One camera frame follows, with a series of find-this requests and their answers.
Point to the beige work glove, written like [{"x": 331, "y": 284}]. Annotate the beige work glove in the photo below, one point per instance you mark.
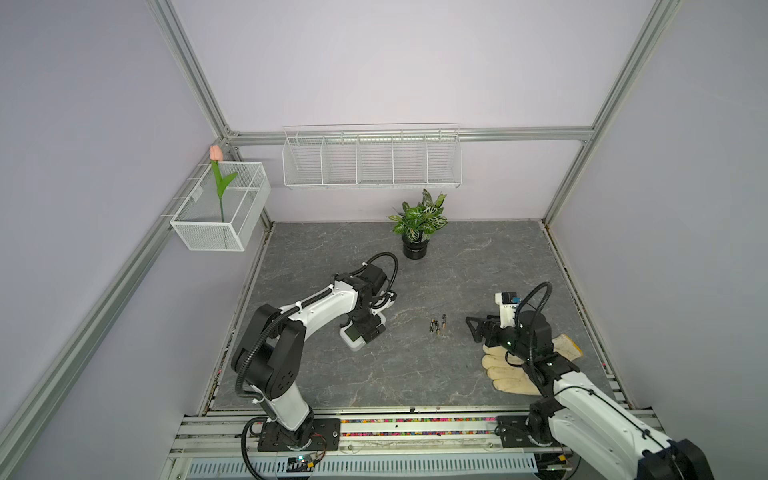
[{"x": 508, "y": 379}]

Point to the white cable duct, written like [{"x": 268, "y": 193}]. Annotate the white cable duct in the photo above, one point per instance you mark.
[{"x": 405, "y": 466}]

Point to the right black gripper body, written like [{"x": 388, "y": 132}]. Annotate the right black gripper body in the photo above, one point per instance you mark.
[{"x": 506, "y": 339}]

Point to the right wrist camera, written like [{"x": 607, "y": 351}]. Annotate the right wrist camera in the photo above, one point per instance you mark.
[{"x": 507, "y": 303}]

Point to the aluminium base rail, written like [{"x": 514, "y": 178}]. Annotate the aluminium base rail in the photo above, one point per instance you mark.
[{"x": 379, "y": 430}]

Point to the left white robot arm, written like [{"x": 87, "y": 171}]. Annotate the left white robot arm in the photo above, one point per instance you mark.
[{"x": 267, "y": 358}]

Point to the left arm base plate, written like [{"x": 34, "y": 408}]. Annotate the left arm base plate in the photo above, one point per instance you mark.
[{"x": 322, "y": 434}]

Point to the white wire basket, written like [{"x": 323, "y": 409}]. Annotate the white wire basket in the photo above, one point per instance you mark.
[{"x": 197, "y": 220}]

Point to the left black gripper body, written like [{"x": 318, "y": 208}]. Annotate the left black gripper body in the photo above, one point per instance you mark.
[{"x": 364, "y": 321}]

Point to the white alarm device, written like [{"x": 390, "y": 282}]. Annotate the white alarm device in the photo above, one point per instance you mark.
[{"x": 344, "y": 334}]

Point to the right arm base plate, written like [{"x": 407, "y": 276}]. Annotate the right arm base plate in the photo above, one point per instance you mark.
[{"x": 524, "y": 431}]

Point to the long white wire shelf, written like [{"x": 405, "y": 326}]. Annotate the long white wire shelf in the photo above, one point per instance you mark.
[{"x": 367, "y": 156}]

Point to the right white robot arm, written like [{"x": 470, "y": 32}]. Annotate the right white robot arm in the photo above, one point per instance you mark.
[{"x": 572, "y": 411}]

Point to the potted green plant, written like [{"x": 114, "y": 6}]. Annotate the potted green plant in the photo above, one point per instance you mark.
[{"x": 417, "y": 224}]

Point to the artificial pink tulip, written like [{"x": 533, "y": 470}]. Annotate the artificial pink tulip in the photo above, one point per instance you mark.
[{"x": 222, "y": 182}]

